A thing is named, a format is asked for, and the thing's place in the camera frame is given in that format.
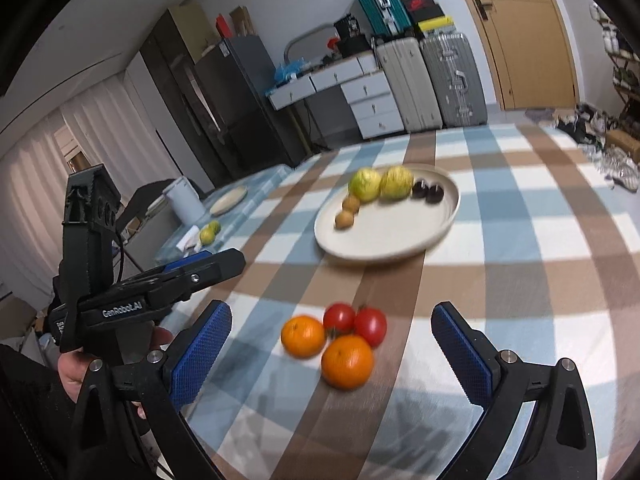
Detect yellow black shoe box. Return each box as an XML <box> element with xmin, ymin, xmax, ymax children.
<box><xmin>416</xmin><ymin>16</ymin><xmax>456</xmax><ymax>36</ymax></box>

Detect beige suitcase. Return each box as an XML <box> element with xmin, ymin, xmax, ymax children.
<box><xmin>375</xmin><ymin>36</ymin><xmax>444</xmax><ymax>134</ymax></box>

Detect person's left hand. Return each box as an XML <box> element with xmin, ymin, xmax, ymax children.
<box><xmin>56</xmin><ymin>327</ymin><xmax>174</xmax><ymax>422</ymax></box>

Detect large red tomato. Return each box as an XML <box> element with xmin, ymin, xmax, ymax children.
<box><xmin>353</xmin><ymin>306</ymin><xmax>388</xmax><ymax>347</ymax></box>

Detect small orange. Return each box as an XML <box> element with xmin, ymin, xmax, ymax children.
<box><xmin>280</xmin><ymin>314</ymin><xmax>327</xmax><ymax>359</ymax></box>

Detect yellow-green guava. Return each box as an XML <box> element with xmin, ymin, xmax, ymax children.
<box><xmin>348</xmin><ymin>167</ymin><xmax>383</xmax><ymax>202</ymax></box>

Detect large orange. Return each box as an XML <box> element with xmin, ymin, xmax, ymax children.
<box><xmin>320</xmin><ymin>334</ymin><xmax>375</xmax><ymax>390</ymax></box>

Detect pale blue checked tablecloth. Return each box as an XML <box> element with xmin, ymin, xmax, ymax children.
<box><xmin>155</xmin><ymin>164</ymin><xmax>293</xmax><ymax>266</ymax></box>

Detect spotted yellow guava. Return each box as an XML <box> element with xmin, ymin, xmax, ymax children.
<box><xmin>380</xmin><ymin>165</ymin><xmax>415</xmax><ymax>200</ymax></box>

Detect black printed box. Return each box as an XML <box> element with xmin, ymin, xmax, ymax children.
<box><xmin>333</xmin><ymin>14</ymin><xmax>362</xmax><ymax>38</ymax></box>

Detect dark wooden wardrobe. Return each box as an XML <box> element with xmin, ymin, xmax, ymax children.
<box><xmin>139</xmin><ymin>4</ymin><xmax>221</xmax><ymax>186</ymax></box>

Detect white desk with drawers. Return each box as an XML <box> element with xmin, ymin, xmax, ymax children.
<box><xmin>265</xmin><ymin>52</ymin><xmax>405</xmax><ymax>141</ymax></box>

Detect silver suitcase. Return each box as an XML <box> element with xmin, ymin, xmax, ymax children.
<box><xmin>419</xmin><ymin>31</ymin><xmax>488</xmax><ymax>128</ymax></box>

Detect pile of sneakers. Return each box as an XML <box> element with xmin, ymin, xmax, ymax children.
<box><xmin>552</xmin><ymin>102</ymin><xmax>640</xmax><ymax>191</ymax></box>

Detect wooden shoe rack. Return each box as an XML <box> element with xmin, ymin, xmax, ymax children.
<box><xmin>587</xmin><ymin>2</ymin><xmax>640</xmax><ymax>126</ymax></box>

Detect tan wooden door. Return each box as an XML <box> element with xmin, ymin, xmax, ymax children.
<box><xmin>445</xmin><ymin>0</ymin><xmax>581</xmax><ymax>111</ymax></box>

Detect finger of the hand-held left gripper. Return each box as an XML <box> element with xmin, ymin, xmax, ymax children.
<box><xmin>160</xmin><ymin>248</ymin><xmax>246</xmax><ymax>305</ymax></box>
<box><xmin>162</xmin><ymin>251</ymin><xmax>216</xmax><ymax>274</ymax></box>

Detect shoe rack with shoes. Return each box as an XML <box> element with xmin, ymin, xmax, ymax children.
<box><xmin>589</xmin><ymin>4</ymin><xmax>640</xmax><ymax>121</ymax></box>

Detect white paper packet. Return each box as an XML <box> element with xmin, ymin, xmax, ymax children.
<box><xmin>176</xmin><ymin>225</ymin><xmax>203</xmax><ymax>253</ymax></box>

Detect black chair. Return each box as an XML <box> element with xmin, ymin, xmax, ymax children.
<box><xmin>116</xmin><ymin>180</ymin><xmax>173</xmax><ymax>241</ymax></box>

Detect black red shoe box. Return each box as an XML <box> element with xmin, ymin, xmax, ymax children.
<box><xmin>397</xmin><ymin>0</ymin><xmax>443</xmax><ymax>22</ymax></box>

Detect large cream plate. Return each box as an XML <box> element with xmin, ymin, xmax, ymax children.
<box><xmin>314</xmin><ymin>163</ymin><xmax>461</xmax><ymax>265</ymax></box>

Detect blue plastic bag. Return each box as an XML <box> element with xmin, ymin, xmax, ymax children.
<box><xmin>273</xmin><ymin>59</ymin><xmax>301</xmax><ymax>83</ymax></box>

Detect brown cardboard sheet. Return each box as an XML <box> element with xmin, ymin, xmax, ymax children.
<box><xmin>229</xmin><ymin>6</ymin><xmax>253</xmax><ymax>36</ymax></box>

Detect dark grey fridge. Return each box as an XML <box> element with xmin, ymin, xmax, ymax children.
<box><xmin>192</xmin><ymin>35</ymin><xmax>308</xmax><ymax>186</ymax></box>

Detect brown cardboard box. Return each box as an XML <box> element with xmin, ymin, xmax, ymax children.
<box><xmin>603</xmin><ymin>129</ymin><xmax>640</xmax><ymax>161</ymax></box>

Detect small red tomato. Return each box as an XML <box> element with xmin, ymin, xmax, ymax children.
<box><xmin>323</xmin><ymin>302</ymin><xmax>357</xmax><ymax>335</ymax></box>

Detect grey curved frame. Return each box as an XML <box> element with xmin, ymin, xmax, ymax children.
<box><xmin>284</xmin><ymin>24</ymin><xmax>335</xmax><ymax>68</ymax></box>

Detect white curtains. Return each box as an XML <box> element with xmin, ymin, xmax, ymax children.
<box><xmin>0</xmin><ymin>67</ymin><xmax>176</xmax><ymax>306</ymax></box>

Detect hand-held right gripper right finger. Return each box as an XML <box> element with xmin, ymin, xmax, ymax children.
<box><xmin>431</xmin><ymin>301</ymin><xmax>598</xmax><ymax>480</ymax></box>

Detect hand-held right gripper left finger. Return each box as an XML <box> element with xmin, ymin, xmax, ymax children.
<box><xmin>70</xmin><ymin>300</ymin><xmax>233</xmax><ymax>480</ymax></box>

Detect small beige plate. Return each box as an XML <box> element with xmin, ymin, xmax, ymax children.
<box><xmin>209</xmin><ymin>186</ymin><xmax>249</xmax><ymax>215</ymax></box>

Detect teal suitcase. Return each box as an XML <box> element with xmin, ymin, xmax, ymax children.
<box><xmin>346</xmin><ymin>0</ymin><xmax>413</xmax><ymax>38</ymax></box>

